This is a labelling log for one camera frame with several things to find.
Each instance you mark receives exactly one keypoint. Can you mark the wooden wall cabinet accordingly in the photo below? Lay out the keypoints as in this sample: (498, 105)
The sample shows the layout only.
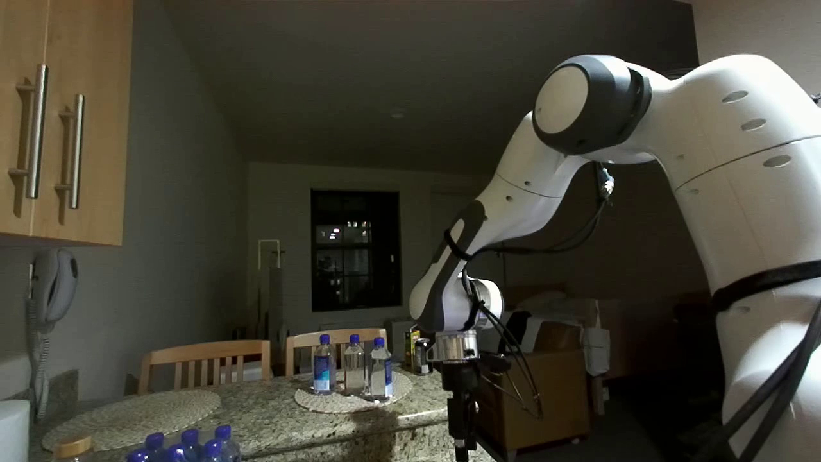
(66, 84)

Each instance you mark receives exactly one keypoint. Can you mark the right wooden chair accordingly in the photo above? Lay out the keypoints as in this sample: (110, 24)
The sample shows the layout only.
(338, 340)

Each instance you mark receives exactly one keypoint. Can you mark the wooden side cabinet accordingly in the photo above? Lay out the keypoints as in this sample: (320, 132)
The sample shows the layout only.
(535, 404)

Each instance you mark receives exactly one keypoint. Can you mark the right clear water bottle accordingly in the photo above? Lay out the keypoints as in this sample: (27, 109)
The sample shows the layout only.
(380, 373)

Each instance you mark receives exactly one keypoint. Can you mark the pack of blue-capped bottles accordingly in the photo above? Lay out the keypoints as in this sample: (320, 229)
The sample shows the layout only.
(187, 446)

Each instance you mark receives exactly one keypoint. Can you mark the wooden chair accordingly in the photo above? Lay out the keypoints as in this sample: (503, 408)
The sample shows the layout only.
(338, 340)
(208, 362)

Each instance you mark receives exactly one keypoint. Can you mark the clear water bottle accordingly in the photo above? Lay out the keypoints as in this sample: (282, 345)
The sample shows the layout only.
(380, 373)
(325, 365)
(354, 376)

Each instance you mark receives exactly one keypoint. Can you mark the dark window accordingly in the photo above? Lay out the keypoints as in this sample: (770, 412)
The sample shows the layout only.
(354, 243)

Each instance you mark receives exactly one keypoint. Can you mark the left clear water bottle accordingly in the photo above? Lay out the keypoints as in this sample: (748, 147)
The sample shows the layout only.
(325, 365)

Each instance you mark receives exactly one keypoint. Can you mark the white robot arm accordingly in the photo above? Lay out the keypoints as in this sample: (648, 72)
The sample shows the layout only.
(740, 143)

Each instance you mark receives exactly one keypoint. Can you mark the left wooden chair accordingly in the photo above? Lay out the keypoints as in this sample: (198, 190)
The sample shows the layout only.
(208, 362)

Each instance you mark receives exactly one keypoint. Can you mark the middle clear water bottle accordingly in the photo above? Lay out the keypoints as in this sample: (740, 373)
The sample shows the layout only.
(354, 376)

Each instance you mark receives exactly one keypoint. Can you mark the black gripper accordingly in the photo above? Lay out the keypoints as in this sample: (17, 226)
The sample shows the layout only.
(463, 401)

